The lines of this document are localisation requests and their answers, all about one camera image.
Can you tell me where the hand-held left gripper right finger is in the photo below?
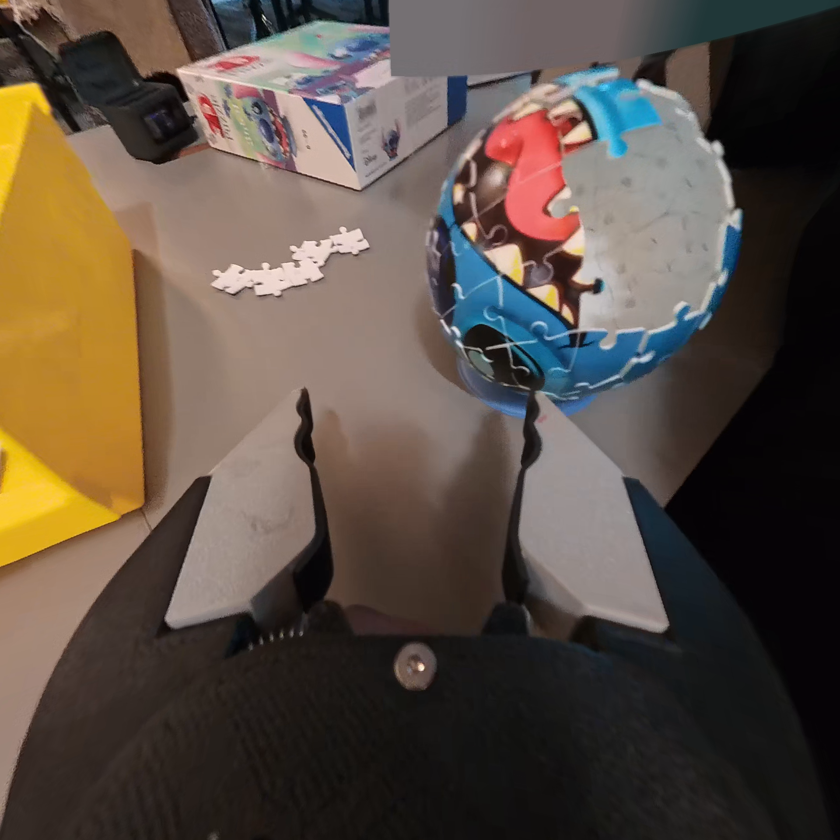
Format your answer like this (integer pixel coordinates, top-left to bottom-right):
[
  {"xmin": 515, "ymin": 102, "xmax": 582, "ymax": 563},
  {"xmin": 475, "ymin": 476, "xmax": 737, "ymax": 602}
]
[{"xmin": 501, "ymin": 391, "xmax": 672, "ymax": 642}]

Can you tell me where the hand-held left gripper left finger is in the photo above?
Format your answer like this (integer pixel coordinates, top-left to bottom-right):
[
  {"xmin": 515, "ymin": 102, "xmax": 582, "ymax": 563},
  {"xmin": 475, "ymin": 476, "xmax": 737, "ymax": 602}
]
[{"xmin": 163, "ymin": 386, "xmax": 336, "ymax": 636}]

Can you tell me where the blue cartoon puzzle ball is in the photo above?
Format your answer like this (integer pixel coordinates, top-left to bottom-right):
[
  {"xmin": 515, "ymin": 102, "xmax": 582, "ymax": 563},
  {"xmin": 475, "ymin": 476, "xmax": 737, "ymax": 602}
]
[{"xmin": 427, "ymin": 66, "xmax": 744, "ymax": 401}]

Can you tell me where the blue puzzle piece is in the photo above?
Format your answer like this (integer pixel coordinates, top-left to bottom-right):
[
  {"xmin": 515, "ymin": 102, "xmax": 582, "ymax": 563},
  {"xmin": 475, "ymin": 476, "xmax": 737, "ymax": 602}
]
[{"xmin": 576, "ymin": 79, "xmax": 662, "ymax": 160}]

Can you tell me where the colourful cartoon puzzle box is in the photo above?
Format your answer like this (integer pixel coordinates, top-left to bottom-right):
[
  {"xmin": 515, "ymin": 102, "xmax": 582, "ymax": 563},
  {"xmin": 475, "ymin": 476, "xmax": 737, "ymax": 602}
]
[{"xmin": 176, "ymin": 20, "xmax": 469, "ymax": 193}]

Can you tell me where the yellow plastic bin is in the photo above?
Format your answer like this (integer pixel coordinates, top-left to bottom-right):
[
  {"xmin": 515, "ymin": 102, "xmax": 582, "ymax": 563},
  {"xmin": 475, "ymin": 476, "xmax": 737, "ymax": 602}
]
[{"xmin": 0, "ymin": 82, "xmax": 146, "ymax": 569}]

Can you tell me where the black hard case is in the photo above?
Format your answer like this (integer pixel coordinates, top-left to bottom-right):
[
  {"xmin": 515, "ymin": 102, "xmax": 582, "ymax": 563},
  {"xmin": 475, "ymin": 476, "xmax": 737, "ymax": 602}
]
[{"xmin": 59, "ymin": 29, "xmax": 199, "ymax": 163}]

